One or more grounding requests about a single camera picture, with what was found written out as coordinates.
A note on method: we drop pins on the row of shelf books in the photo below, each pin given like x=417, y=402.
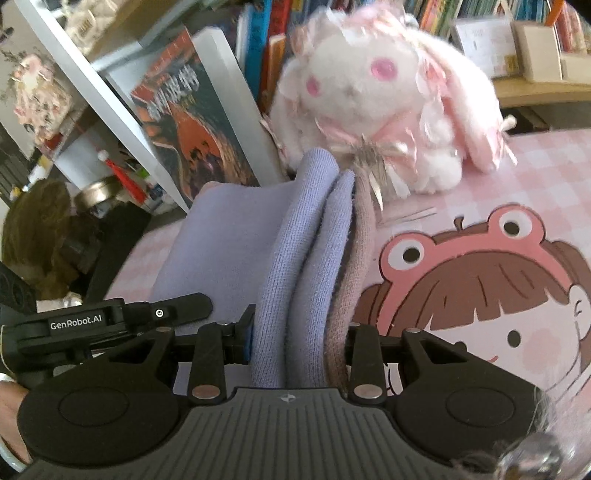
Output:
x=271, y=20

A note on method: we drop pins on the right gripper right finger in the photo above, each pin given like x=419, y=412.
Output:
x=367, y=383

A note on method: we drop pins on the Harry Potter book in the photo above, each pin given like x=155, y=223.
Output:
x=194, y=104

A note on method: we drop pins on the metal bowl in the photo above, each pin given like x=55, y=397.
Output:
x=96, y=193

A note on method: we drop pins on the pink white plush bunny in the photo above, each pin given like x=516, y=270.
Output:
x=405, y=107

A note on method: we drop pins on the white bookshelf frame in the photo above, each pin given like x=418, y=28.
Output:
x=512, y=92

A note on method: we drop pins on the purple and brown sweater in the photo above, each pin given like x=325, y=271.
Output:
x=298, y=252

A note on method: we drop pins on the person's left hand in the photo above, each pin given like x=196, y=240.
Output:
x=11, y=396

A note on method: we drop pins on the camouflage cloth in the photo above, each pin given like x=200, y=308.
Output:
x=45, y=243

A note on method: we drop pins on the white small storage box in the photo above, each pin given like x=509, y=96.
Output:
x=489, y=43

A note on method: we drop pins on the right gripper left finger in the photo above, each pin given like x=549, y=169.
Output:
x=215, y=346

